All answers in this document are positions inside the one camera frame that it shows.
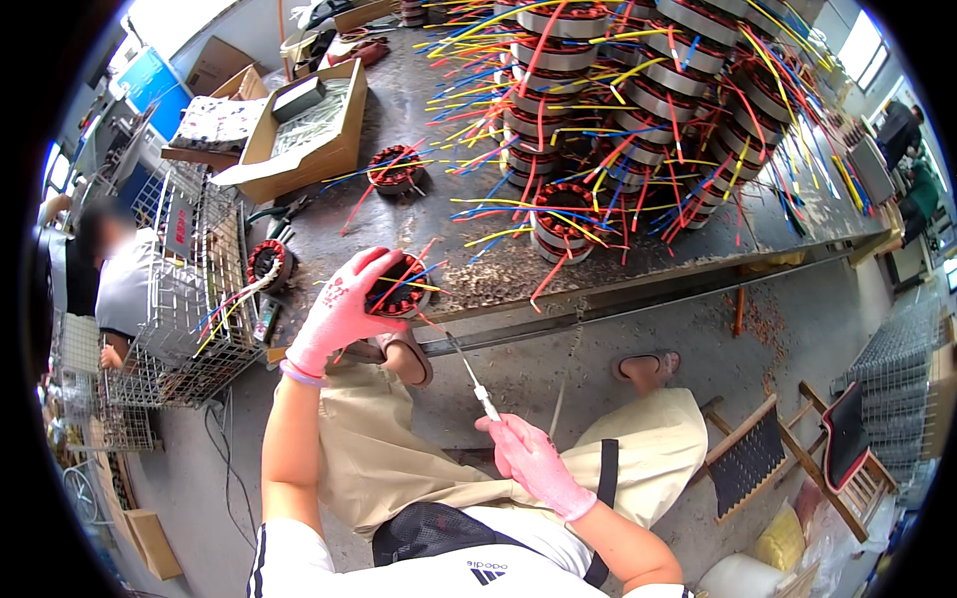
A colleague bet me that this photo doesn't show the person's left hand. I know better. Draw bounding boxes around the person's left hand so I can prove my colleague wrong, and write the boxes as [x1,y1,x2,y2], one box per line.
[286,247,411,378]

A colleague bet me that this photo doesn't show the person's right hand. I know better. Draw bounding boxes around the person's right hand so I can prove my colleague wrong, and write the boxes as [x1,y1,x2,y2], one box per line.
[476,413,598,523]

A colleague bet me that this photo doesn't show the motor stator with coloured wires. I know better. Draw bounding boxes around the motor stator with coloured wires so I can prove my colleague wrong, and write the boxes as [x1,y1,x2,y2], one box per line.
[313,238,450,321]
[321,138,438,236]

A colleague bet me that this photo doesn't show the white lacing needle tool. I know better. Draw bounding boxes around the white lacing needle tool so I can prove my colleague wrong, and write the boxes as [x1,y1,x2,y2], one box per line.
[446,332,503,424]

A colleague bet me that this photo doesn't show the small handheld meter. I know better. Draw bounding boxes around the small handheld meter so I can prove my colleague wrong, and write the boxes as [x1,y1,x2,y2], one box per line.
[252,297,283,346]

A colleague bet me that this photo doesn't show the motor stator with white sleeves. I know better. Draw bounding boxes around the motor stator with white sleeves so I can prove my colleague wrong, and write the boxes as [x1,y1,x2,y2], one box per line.
[193,238,300,358]

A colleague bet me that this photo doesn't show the person's legs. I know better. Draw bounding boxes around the person's legs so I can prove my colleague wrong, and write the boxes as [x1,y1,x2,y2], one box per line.
[318,329,709,541]

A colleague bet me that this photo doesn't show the open cardboard box of parts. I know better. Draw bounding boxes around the open cardboard box of parts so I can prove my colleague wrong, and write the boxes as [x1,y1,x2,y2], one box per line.
[211,58,369,205]

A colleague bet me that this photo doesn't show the white bag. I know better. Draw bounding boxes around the white bag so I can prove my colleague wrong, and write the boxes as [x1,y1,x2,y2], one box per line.
[695,552,788,598]

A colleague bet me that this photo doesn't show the patterned cloth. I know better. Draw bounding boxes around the patterned cloth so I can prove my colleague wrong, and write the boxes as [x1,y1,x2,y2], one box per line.
[167,96,268,155]

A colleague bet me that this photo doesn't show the yellow bag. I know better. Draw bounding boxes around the yellow bag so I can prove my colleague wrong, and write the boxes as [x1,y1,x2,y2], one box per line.
[754,499,807,574]

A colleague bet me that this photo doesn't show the closed brown cardboard box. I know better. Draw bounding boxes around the closed brown cardboard box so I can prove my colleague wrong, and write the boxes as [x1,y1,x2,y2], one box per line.
[184,36,260,97]

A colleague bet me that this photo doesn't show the small brown cardboard box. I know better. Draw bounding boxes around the small brown cardboard box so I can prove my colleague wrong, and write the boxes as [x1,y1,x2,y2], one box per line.
[123,508,185,583]

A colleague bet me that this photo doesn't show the blue machine panel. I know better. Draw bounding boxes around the blue machine panel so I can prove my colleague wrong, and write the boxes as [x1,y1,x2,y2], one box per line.
[111,46,194,142]

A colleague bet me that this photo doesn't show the wooden chair with black cushion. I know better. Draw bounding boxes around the wooden chair with black cushion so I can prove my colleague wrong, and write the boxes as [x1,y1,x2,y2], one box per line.
[778,379,899,544]

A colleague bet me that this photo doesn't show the purple bracelet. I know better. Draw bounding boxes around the purple bracelet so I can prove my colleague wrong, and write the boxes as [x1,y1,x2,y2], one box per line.
[279,359,330,389]

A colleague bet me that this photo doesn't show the green handled pliers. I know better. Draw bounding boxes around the green handled pliers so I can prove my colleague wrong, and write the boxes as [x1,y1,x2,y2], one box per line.
[245,194,317,242]

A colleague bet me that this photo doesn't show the wire mesh basket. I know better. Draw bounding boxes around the wire mesh basket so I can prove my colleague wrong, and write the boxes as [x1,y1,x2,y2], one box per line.
[99,160,268,410]

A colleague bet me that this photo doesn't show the black floor cable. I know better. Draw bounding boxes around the black floor cable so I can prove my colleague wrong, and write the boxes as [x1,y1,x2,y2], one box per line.
[202,402,260,552]

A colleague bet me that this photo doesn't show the wooden frame with black mesh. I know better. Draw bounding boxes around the wooden frame with black mesh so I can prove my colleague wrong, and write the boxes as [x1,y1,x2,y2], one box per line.
[698,394,788,525]

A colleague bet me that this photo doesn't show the stack of wire mesh crates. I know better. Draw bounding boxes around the stack of wire mesh crates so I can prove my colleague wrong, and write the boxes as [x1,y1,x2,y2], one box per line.
[839,298,952,490]

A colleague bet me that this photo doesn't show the pile of wired motor stators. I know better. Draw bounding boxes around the pile of wired motor stators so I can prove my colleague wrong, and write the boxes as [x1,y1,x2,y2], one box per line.
[422,0,842,315]

